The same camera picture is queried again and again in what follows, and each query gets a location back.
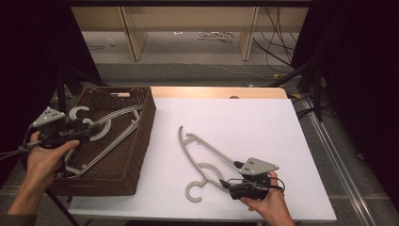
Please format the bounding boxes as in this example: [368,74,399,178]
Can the black metal stand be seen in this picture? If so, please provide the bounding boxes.
[268,51,325,122]

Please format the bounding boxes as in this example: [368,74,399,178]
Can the black tripod stand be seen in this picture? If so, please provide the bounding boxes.
[56,66,109,114]

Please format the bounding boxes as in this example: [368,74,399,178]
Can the person's left hand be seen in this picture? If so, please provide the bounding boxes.
[25,131,81,189]

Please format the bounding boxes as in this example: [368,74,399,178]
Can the white table cover board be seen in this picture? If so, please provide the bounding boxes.
[68,97,338,224]

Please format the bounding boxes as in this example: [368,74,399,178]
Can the dark curtain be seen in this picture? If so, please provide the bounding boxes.
[0,0,106,189]
[291,0,399,215]

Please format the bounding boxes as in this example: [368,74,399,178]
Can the pile of white hangers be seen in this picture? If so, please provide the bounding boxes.
[197,30,236,42]

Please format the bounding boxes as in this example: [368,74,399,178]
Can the beige wooden shelf unit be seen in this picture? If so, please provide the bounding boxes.
[71,6,310,62]

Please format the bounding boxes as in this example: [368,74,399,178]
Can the metal floor rail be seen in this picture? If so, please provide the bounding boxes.
[299,96,379,226]

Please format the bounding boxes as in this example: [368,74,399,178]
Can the bundle of black cables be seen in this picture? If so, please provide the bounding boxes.
[252,7,299,75]

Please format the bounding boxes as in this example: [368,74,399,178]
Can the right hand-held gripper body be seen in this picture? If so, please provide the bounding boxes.
[229,156,279,202]

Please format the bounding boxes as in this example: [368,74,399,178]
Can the person's grey sleeve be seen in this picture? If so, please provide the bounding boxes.
[0,213,39,226]

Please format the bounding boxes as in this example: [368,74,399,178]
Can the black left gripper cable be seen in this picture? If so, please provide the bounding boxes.
[0,123,42,162]

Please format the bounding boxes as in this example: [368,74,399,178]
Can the grey plastic clothes hanger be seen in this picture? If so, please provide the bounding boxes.
[62,105,145,179]
[178,125,239,203]
[57,105,145,180]

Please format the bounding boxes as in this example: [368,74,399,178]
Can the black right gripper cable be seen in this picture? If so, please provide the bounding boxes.
[225,176,286,193]

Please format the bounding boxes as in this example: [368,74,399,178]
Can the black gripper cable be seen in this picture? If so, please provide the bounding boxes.
[0,123,42,162]
[225,176,286,193]

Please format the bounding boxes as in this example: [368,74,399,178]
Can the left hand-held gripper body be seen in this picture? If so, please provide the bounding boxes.
[31,105,80,150]

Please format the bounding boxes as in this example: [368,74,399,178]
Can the white floor cable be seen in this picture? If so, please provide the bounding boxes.
[142,46,271,81]

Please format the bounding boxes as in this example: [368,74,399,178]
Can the person's right hand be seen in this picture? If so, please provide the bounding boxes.
[240,170,296,226]

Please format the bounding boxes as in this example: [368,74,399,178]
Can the brown wicker basket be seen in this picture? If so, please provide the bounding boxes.
[46,86,157,197]

